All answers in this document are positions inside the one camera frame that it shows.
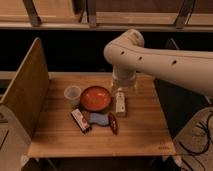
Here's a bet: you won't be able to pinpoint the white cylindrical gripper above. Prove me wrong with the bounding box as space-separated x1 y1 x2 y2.
111 68 136 91

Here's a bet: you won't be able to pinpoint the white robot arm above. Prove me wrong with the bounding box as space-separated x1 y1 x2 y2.
103 29 213 97

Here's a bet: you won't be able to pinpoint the small white bottle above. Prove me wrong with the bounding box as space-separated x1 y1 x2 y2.
115 88 126 117

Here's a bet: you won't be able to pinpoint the orange red bowl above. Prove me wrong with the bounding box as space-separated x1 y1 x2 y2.
80 86 112 112

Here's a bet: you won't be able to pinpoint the dark red snack packet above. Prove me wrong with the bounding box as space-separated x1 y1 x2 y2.
108 113 118 135

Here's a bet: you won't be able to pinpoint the blue sponge cloth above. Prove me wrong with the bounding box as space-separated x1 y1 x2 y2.
89 113 109 126

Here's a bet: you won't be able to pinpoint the translucent plastic cup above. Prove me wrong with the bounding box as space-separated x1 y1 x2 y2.
64 86 82 108

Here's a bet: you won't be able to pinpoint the red white snack box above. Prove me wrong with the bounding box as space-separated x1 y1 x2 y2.
71 109 91 133

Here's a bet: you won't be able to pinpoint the wooden side panel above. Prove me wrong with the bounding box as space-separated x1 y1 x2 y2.
0 38 49 145

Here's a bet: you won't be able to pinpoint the black floor cables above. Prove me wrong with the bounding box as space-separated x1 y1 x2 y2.
178 111 213 171

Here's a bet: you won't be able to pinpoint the wooden shelf rail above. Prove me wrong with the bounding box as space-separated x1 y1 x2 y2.
0 0 213 32

